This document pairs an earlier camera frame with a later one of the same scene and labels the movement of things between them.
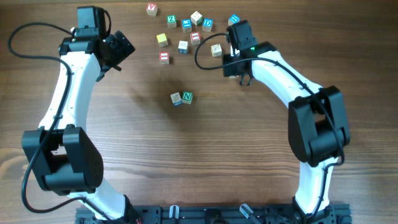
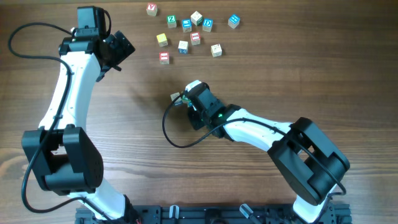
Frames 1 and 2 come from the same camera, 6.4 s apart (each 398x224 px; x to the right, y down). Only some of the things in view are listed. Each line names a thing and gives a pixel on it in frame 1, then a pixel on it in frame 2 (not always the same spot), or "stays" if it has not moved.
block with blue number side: [183, 47] stays
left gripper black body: [119, 50] stays
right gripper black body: [231, 70] -> [198, 119]
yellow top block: [162, 40] stays
